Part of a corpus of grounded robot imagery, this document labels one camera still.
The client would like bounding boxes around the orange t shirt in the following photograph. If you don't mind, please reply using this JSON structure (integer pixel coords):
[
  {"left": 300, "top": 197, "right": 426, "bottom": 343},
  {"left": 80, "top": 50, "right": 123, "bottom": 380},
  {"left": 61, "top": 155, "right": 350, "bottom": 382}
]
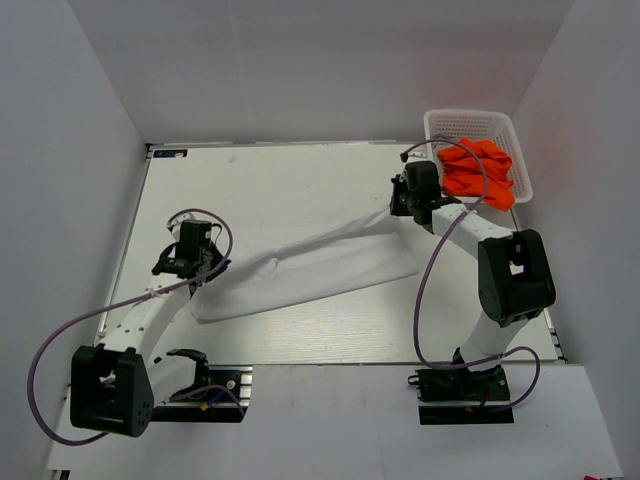
[{"left": 438, "top": 138, "right": 515, "bottom": 211}]

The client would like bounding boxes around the white t shirt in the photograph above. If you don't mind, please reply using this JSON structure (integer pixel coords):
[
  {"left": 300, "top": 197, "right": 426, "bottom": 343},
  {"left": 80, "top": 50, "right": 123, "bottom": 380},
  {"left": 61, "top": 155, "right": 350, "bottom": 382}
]
[{"left": 189, "top": 209, "right": 418, "bottom": 324}]

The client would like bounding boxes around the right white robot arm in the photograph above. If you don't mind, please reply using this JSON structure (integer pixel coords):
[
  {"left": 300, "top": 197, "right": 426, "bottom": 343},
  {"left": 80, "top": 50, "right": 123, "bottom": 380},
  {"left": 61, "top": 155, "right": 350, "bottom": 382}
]
[{"left": 390, "top": 161, "right": 556, "bottom": 399}]

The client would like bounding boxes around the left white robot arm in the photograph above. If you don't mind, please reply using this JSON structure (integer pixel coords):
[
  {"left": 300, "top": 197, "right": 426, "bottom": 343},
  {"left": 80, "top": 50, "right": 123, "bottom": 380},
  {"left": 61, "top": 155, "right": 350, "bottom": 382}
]
[{"left": 70, "top": 218, "right": 230, "bottom": 437}]

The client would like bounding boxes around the white plastic basket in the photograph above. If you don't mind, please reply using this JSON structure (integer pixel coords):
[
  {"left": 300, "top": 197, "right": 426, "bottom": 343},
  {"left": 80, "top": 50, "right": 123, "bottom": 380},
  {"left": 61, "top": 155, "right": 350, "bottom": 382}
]
[{"left": 423, "top": 109, "right": 533, "bottom": 204}]

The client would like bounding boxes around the blue table label sticker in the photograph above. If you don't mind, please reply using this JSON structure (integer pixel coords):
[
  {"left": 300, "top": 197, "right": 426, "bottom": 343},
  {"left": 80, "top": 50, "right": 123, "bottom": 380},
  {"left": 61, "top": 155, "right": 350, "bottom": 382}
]
[{"left": 152, "top": 149, "right": 188, "bottom": 158}]

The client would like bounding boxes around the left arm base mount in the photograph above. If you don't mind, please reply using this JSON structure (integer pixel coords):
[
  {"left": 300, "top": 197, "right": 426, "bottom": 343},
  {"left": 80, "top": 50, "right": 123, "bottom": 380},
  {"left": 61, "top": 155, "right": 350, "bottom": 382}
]
[{"left": 151, "top": 366, "right": 253, "bottom": 424}]

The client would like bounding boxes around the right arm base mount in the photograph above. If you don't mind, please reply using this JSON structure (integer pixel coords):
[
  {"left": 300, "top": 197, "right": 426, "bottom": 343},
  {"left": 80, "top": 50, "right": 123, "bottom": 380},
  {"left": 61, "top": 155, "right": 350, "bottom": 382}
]
[{"left": 407, "top": 366, "right": 514, "bottom": 426}]

